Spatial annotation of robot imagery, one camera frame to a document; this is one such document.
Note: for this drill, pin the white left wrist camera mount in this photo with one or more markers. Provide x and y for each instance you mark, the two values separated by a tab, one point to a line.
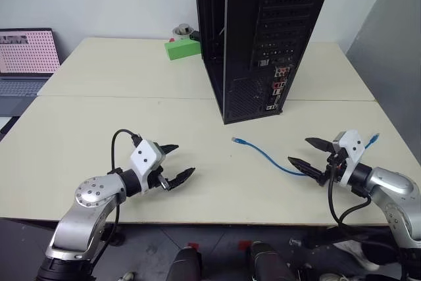
144	157

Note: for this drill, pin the grey laptop with pink screen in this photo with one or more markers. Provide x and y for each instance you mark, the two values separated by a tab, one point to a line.
26	54

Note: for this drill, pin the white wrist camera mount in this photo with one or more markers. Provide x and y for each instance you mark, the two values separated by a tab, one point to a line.
352	144
144	157

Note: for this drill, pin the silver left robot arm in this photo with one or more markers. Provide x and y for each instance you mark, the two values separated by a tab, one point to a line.
86	207

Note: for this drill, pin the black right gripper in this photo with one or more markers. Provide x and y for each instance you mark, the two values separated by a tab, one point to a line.
337	164

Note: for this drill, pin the white shoe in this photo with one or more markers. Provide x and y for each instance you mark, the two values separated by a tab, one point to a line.
356	254

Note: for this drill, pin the small black device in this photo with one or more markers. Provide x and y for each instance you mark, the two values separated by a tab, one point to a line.
194	35

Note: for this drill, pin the black computer tower case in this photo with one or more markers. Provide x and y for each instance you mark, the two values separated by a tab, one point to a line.
250	31

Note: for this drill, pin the grey partition panel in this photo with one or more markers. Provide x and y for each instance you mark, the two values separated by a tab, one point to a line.
391	47

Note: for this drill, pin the green rectangular box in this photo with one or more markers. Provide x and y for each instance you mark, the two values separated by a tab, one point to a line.
182	50

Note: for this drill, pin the dark rounded shape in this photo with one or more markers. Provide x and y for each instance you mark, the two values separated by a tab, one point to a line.
184	266
269	264

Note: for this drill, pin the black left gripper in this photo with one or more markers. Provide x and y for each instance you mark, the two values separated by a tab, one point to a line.
155	180

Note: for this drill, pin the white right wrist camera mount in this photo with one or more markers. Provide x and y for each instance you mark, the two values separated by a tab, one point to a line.
352	144

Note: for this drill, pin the round silver metal container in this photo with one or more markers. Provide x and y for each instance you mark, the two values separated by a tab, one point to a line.
182	29

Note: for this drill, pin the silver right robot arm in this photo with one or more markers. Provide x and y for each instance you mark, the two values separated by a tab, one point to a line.
393	185

